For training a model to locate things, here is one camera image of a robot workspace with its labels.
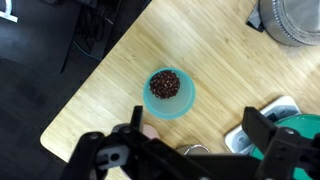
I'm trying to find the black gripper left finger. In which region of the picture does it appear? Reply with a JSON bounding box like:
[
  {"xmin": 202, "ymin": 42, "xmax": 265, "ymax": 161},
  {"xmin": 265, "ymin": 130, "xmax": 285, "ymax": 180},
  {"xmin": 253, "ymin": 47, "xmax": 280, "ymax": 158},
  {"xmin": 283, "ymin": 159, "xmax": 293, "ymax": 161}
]
[{"xmin": 61, "ymin": 105, "xmax": 201, "ymax": 180}]

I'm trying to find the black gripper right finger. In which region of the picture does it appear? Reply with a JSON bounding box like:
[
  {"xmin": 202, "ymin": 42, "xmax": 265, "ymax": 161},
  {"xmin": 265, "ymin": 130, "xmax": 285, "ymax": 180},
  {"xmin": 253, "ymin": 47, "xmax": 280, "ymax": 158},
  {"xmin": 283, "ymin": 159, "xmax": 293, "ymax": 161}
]
[{"xmin": 241, "ymin": 106, "xmax": 320, "ymax": 180}]

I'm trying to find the translucent blue plastic cup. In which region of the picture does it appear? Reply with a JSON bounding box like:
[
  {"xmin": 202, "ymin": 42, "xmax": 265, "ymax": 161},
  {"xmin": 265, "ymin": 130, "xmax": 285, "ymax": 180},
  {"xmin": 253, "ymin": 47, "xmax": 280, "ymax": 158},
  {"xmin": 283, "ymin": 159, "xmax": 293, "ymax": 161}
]
[{"xmin": 142, "ymin": 67, "xmax": 197, "ymax": 121}]

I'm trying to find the pile of red beans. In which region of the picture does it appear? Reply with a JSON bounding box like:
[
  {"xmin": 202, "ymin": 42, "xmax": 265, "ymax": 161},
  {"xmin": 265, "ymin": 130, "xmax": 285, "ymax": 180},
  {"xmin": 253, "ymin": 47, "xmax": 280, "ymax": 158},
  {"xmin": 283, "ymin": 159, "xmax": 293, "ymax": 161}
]
[{"xmin": 149, "ymin": 69, "xmax": 181, "ymax": 100}]

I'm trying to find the black low platform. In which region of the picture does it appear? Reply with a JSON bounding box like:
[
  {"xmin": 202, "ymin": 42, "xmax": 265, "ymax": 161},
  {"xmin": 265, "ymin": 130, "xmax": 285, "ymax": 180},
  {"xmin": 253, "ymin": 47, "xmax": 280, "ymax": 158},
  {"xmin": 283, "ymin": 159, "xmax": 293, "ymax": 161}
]
[{"xmin": 0, "ymin": 0, "xmax": 83, "ymax": 75}]

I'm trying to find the glass kettle with black handle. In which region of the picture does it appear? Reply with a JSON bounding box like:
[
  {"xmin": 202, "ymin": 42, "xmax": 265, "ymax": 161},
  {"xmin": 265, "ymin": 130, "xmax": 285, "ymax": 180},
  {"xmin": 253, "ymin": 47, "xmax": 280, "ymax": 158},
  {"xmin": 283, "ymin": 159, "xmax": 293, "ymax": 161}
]
[{"xmin": 245, "ymin": 0, "xmax": 320, "ymax": 48}]

